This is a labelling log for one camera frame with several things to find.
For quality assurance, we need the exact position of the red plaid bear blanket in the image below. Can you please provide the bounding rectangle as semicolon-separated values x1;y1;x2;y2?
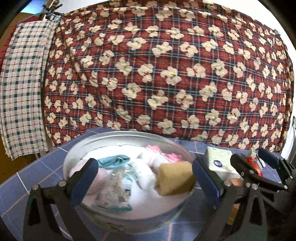
45;1;293;152

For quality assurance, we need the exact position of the round orange tin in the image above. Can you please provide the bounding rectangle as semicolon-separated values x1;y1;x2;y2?
230;178;243;187

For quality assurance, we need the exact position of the green white small box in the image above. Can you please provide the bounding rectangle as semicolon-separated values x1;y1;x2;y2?
247;148;257;158

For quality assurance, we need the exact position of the teal folded cloth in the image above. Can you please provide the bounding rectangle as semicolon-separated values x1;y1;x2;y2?
97;155;130;169

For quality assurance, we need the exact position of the blue white tissue pack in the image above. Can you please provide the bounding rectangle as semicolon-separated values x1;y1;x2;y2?
206;147;240;180

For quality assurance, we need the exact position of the red quilted cloth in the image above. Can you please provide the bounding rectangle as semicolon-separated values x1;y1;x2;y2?
0;18;35;68

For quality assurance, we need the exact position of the white green checked cloth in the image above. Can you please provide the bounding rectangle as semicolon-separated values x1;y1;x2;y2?
1;21;58;160

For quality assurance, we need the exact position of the red gold drawstring pouch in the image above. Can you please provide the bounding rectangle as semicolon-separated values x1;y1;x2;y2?
246;157;264;177

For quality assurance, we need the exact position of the white pink knitted towel roll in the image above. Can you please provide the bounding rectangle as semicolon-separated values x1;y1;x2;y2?
138;145;184;174

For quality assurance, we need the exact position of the round metal basin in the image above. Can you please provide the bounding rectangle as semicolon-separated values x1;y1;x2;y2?
63;131;194;235

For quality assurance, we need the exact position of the yellow sponge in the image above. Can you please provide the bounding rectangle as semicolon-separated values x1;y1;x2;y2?
156;161;196;196

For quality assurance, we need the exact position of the cotton swab bag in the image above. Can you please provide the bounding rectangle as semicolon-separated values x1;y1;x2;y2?
93;165;137;212

